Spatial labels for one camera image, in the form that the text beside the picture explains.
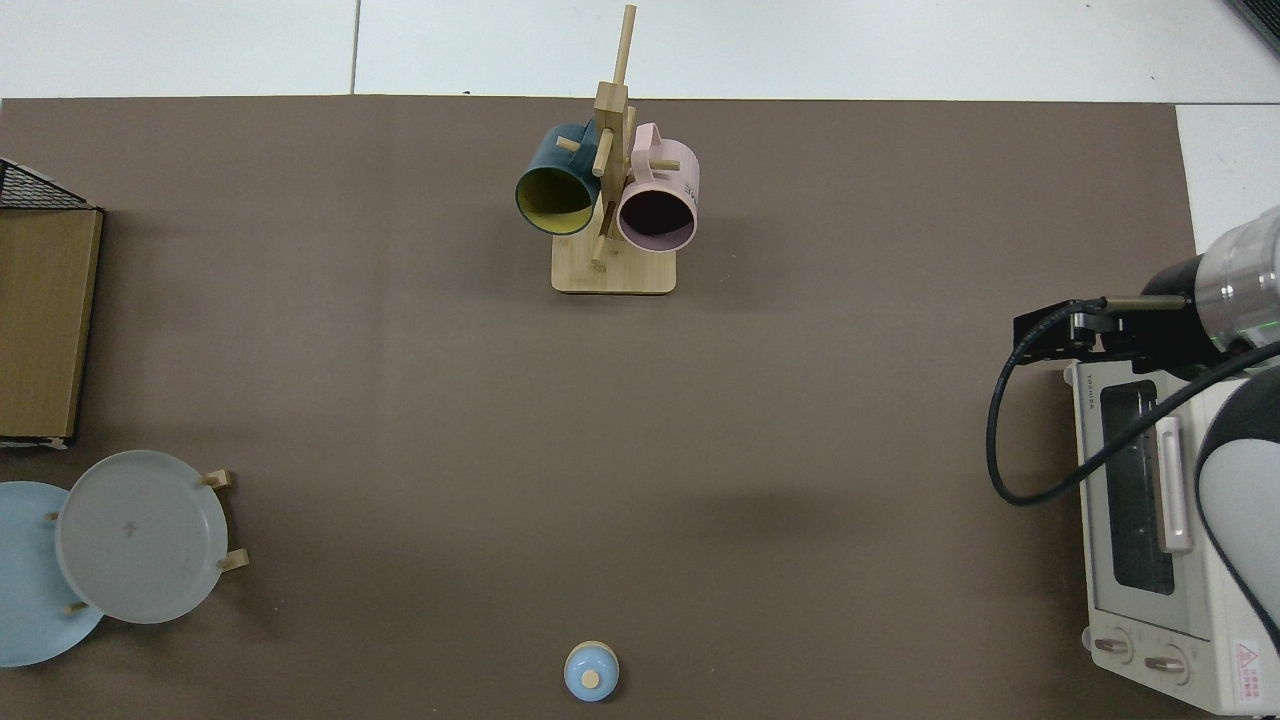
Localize pale toaster oven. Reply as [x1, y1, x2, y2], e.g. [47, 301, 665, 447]
[1062, 350, 1280, 717]

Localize dark object at room edge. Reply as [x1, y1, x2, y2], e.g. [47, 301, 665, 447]
[1225, 0, 1280, 56]

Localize pink mug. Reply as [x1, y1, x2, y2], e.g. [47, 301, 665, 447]
[616, 122, 701, 254]

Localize wooden cup stand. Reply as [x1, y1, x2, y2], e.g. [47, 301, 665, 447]
[551, 4, 678, 296]

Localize dark teal mug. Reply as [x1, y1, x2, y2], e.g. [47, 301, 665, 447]
[515, 121, 604, 238]

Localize small blue round thing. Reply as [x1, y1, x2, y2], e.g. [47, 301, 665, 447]
[563, 641, 621, 703]

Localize brown table cloth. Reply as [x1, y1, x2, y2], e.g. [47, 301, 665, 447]
[0, 95, 1206, 720]

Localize wooden plate rack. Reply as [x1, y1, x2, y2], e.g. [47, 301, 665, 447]
[42, 468, 251, 615]

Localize grey plate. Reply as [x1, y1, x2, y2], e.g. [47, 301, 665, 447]
[55, 450, 229, 626]

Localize light blue plate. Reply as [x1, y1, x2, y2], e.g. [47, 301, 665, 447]
[0, 481, 106, 668]

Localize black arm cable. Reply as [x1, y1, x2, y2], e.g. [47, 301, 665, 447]
[985, 300, 1280, 507]

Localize wire basket with wooden floor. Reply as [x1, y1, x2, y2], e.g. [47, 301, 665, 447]
[0, 158, 106, 449]

